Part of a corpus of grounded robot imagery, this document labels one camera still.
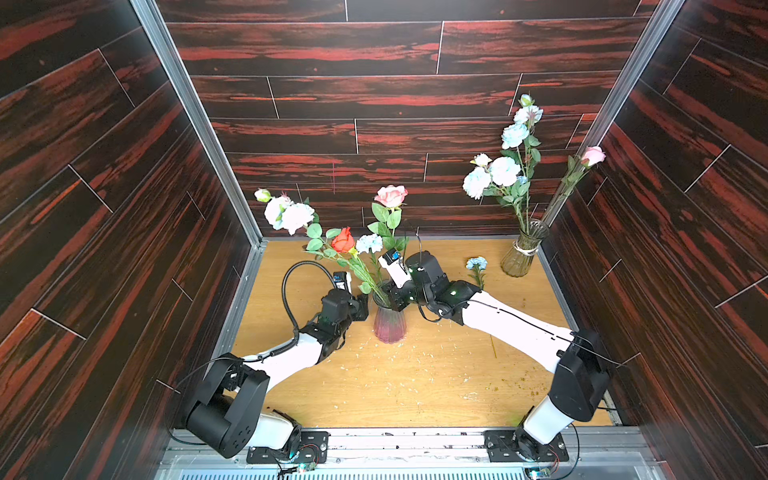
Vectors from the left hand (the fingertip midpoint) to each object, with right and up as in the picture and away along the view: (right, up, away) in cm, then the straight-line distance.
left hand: (363, 295), depth 89 cm
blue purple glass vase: (+8, -10, +4) cm, 13 cm away
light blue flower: (+2, +15, -17) cm, 23 cm away
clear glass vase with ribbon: (+54, +12, +15) cm, 58 cm away
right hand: (+8, +4, -7) cm, 11 cm away
